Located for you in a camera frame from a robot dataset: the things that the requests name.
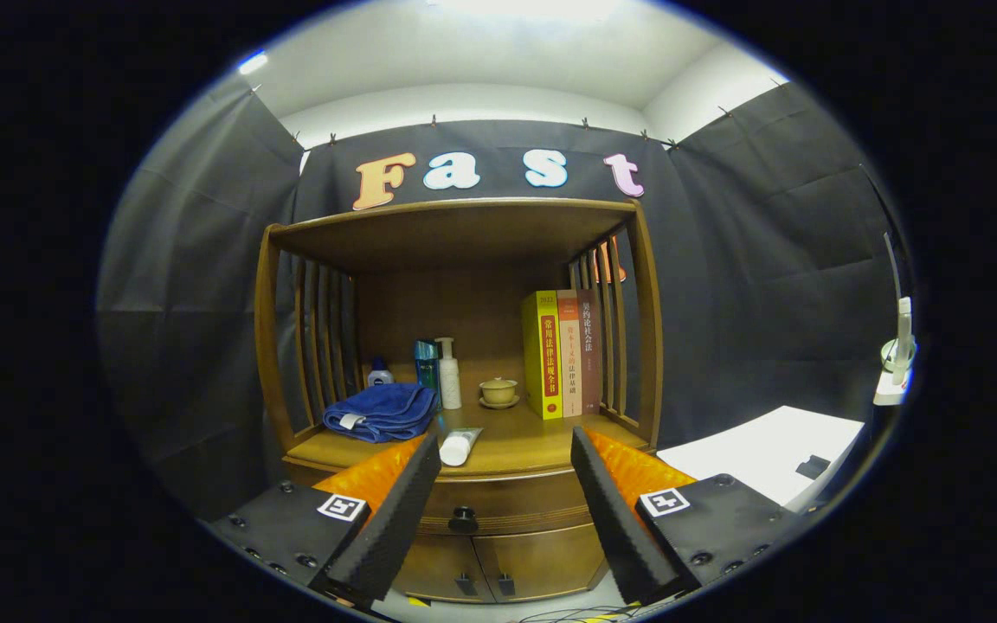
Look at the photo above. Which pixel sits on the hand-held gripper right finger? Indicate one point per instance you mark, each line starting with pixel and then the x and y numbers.
pixel 611 519

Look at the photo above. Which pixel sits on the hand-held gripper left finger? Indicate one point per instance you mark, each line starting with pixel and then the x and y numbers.
pixel 399 519

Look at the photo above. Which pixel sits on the black drawer knob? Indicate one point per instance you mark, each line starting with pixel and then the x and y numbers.
pixel 463 520

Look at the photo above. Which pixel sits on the white cosmetic tube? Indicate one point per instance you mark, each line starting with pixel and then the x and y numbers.
pixel 457 448

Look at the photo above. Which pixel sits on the wooden drawer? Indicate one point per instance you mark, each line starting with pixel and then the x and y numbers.
pixel 516 502

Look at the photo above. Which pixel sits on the wooden cabinet door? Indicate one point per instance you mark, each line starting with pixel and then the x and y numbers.
pixel 438 567
pixel 550 558

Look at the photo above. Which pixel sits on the white drawer unit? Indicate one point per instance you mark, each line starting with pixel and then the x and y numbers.
pixel 758 450

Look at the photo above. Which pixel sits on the wooden cabinet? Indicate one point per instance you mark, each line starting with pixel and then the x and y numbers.
pixel 464 238

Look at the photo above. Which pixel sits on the blue towel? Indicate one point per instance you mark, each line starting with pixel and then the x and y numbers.
pixel 382 411

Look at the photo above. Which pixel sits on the small white blue-capped bottle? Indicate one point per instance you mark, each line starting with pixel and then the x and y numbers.
pixel 380 375

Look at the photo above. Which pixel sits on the white pump bottle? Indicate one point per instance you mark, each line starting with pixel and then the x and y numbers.
pixel 449 381

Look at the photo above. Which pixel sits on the beige saucer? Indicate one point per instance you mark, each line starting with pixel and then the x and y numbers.
pixel 498 406

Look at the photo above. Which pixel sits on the teal bottle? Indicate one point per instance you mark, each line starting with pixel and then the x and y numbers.
pixel 426 363

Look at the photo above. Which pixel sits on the beige lidded teacup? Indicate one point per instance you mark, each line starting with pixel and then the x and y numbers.
pixel 498 391

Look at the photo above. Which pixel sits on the orange book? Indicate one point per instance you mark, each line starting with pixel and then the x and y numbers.
pixel 569 350

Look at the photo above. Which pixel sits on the yellow book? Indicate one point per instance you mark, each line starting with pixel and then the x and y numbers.
pixel 543 355

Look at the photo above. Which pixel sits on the brown book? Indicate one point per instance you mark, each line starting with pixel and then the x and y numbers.
pixel 589 342

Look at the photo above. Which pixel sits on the white stand device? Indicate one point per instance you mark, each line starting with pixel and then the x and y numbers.
pixel 901 346

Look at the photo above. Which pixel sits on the ceiling light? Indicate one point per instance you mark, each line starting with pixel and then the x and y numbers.
pixel 252 62

